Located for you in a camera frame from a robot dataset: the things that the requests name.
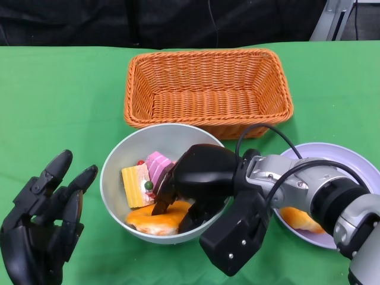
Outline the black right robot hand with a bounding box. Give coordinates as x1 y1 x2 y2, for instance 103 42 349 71
151 144 241 234

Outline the plump orange croissant bread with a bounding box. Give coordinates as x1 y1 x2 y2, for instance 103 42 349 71
280 207 326 235

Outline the orange wicker basket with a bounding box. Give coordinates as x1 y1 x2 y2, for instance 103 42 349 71
123 49 294 140

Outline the black cable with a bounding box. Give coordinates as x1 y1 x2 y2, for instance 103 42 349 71
353 0 360 41
265 164 339 208
236 123 303 161

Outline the pink brown striped cake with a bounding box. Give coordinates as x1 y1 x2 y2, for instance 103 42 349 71
147 151 176 194

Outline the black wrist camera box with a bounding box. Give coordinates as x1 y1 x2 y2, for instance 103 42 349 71
199 148 273 277

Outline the grey metal frame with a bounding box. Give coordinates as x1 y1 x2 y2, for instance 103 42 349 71
309 0 357 42

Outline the green tablecloth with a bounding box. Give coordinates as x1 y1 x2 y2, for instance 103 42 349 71
0 40 380 285

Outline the black backdrop cloth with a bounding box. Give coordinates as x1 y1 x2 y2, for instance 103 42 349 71
0 0 327 50

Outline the grey round bowl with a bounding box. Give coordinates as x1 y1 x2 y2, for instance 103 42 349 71
99 123 226 245

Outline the orange donut bread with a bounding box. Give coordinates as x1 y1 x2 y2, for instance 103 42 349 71
125 200 191 236

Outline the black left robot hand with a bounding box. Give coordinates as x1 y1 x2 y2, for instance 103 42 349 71
0 149 99 285

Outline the lavender round plate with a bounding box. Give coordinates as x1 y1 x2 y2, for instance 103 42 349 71
271 142 380 250

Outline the yellow cake slice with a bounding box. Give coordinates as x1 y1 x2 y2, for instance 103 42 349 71
121 162 155 210

